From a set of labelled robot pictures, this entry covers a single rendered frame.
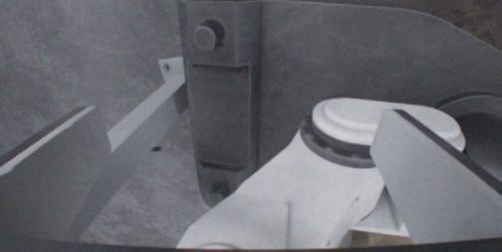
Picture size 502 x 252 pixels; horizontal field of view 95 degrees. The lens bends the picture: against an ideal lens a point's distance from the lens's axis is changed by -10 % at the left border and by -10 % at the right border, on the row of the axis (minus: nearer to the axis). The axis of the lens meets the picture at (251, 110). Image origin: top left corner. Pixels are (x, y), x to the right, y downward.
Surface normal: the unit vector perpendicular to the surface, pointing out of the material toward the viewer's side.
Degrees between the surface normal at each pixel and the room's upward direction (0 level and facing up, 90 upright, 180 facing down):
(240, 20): 45
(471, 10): 0
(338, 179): 90
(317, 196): 90
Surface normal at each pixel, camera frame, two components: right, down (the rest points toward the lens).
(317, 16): -0.19, 0.48
